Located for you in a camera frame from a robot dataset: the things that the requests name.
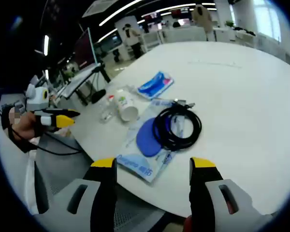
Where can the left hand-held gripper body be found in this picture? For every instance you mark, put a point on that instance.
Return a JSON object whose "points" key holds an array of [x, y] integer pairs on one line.
{"points": [[37, 99]]}

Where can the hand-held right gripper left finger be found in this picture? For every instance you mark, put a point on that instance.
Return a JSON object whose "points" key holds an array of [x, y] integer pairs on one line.
{"points": [[104, 193]]}

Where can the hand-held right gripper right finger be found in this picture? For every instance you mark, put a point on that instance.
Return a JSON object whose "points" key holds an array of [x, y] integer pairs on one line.
{"points": [[200, 193]]}

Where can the clear package with blue pad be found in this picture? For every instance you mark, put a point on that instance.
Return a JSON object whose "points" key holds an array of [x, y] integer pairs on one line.
{"points": [[135, 166]]}

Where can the clear plastic bottle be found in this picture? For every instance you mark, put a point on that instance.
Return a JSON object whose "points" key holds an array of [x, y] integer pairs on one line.
{"points": [[106, 111]]}

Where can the white paper cup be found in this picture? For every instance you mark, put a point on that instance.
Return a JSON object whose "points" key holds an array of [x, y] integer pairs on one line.
{"points": [[124, 104]]}

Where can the blue plastic packet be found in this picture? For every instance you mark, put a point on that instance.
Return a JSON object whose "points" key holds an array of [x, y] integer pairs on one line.
{"points": [[155, 84]]}

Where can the person's left hand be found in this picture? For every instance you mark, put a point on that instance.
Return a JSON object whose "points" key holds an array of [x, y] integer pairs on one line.
{"points": [[29, 128]]}

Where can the person's right hand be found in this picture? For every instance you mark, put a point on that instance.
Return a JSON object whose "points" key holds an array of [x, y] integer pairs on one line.
{"points": [[188, 224]]}

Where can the grey mesh chair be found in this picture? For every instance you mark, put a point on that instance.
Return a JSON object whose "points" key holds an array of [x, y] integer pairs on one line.
{"points": [[62, 149]]}

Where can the black computer mouse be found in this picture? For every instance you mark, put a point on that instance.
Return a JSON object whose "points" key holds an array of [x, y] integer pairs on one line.
{"points": [[97, 96]]}

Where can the black monitor stand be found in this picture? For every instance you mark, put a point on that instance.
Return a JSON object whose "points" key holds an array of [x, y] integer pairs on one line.
{"points": [[104, 72]]}

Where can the computer monitor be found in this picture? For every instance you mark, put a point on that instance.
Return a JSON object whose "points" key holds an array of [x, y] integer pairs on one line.
{"points": [[84, 50]]}

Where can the white table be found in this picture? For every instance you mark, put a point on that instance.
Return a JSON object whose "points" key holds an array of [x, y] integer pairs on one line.
{"points": [[232, 120]]}

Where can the ceiling light strip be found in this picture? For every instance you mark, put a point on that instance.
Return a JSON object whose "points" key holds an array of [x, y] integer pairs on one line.
{"points": [[120, 13]]}

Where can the green potted plant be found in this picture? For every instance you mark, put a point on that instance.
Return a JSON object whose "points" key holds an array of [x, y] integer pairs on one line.
{"points": [[230, 23]]}

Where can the small window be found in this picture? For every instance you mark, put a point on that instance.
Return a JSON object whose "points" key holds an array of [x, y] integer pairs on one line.
{"points": [[265, 19]]}

